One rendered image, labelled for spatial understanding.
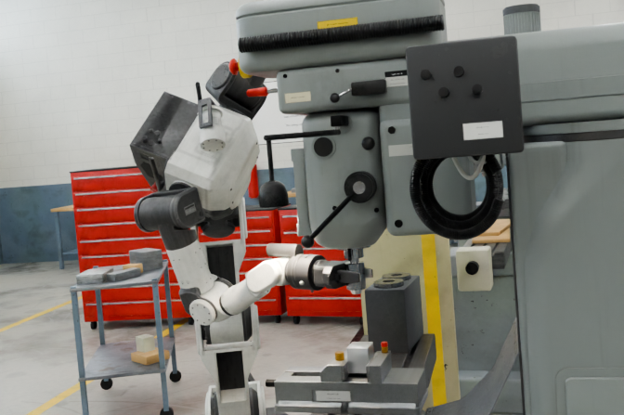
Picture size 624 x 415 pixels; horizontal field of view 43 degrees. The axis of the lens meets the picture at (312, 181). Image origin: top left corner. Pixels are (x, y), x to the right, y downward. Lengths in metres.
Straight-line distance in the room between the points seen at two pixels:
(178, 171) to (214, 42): 9.54
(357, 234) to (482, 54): 0.55
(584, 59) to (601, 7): 9.27
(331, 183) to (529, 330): 0.53
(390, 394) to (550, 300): 0.44
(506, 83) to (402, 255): 2.24
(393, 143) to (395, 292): 0.69
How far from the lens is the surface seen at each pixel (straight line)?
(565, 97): 1.72
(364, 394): 1.88
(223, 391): 2.68
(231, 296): 2.11
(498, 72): 1.46
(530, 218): 1.67
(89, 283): 4.81
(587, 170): 1.65
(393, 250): 3.62
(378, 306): 2.32
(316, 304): 6.68
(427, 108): 1.46
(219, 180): 2.12
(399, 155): 1.72
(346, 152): 1.76
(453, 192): 1.71
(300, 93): 1.76
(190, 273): 2.13
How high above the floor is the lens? 1.57
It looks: 3 degrees down
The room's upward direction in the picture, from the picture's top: 5 degrees counter-clockwise
